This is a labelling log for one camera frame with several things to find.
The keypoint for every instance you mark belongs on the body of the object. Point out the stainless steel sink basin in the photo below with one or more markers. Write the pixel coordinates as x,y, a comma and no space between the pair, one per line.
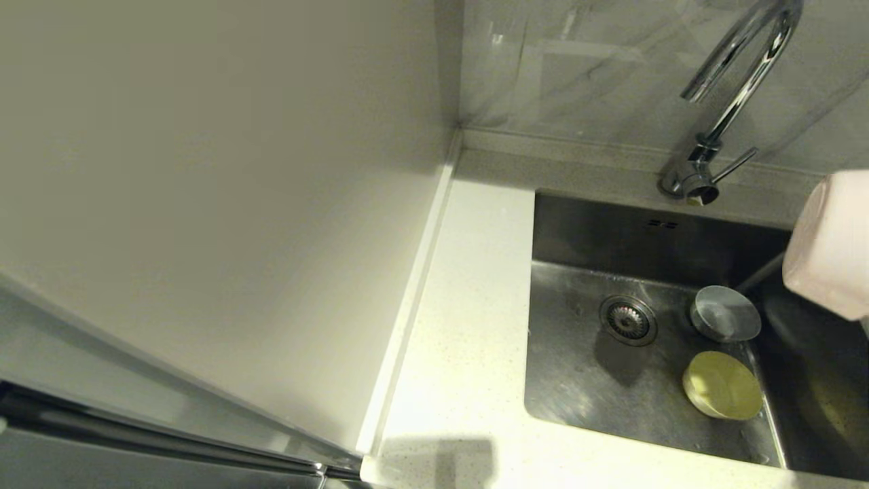
597,401

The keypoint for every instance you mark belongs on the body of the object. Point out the glossy grey door panel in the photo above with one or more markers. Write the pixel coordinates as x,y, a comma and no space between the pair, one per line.
68,472

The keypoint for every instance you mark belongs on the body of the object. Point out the white tall cabinet side panel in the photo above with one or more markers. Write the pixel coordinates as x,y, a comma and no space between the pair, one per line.
204,170

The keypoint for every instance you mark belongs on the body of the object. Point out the grey appliance door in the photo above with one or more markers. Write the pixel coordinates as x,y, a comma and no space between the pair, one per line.
68,356

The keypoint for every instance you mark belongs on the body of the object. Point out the grey-blue plastic bowl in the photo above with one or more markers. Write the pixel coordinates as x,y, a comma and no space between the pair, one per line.
725,314

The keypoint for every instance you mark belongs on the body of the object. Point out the chrome gooseneck faucet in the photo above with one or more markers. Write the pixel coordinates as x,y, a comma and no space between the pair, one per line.
696,180

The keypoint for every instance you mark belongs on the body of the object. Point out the round metal drain strainer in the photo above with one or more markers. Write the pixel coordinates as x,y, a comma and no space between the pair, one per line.
628,320

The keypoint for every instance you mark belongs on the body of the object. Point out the pink plastic bowl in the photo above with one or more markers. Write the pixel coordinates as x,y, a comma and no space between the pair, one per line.
835,244

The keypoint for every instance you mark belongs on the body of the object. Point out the small chrome door bracket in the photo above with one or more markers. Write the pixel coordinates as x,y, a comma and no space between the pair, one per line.
320,470

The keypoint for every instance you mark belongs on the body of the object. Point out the yellow plastic bowl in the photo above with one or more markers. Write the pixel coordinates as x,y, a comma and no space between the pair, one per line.
723,385

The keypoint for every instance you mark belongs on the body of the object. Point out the dark metal door trim bar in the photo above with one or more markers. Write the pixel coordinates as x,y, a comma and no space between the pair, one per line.
136,438

